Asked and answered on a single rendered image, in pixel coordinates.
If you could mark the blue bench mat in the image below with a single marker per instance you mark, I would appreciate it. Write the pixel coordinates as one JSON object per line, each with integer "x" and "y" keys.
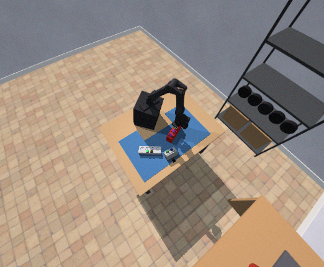
{"x": 148, "y": 165}

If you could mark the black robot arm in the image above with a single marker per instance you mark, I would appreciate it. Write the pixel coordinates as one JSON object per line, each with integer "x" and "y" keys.
{"x": 171, "y": 87}

